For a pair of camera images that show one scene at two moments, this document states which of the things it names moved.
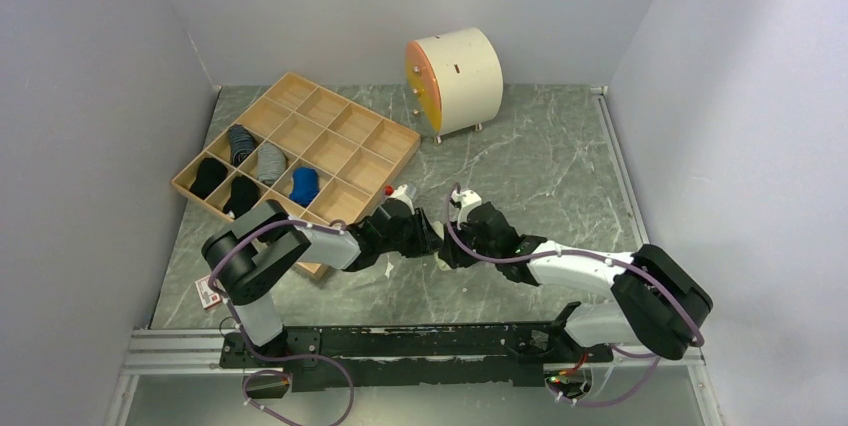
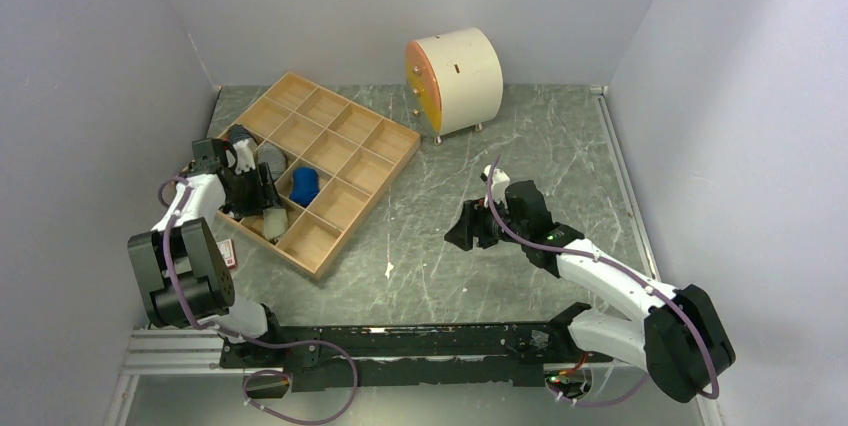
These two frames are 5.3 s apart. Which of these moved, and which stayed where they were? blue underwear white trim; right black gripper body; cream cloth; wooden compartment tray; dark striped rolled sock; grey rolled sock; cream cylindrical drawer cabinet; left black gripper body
Moved: cream cloth; left black gripper body; right black gripper body
Stayed: dark striped rolled sock; blue underwear white trim; cream cylindrical drawer cabinet; wooden compartment tray; grey rolled sock
